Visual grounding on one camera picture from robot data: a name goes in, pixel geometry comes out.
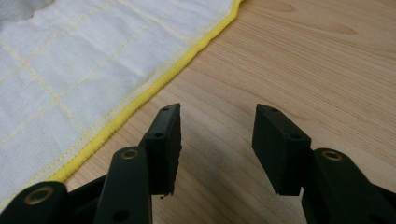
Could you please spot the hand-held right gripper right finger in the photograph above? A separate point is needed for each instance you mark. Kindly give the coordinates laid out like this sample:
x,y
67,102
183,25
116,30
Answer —
x,y
280,152

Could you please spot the white cloth with yellow edge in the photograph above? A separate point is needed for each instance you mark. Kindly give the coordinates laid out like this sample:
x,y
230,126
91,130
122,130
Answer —
x,y
77,71

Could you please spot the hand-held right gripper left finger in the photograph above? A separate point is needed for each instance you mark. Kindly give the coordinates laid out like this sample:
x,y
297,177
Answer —
x,y
165,149

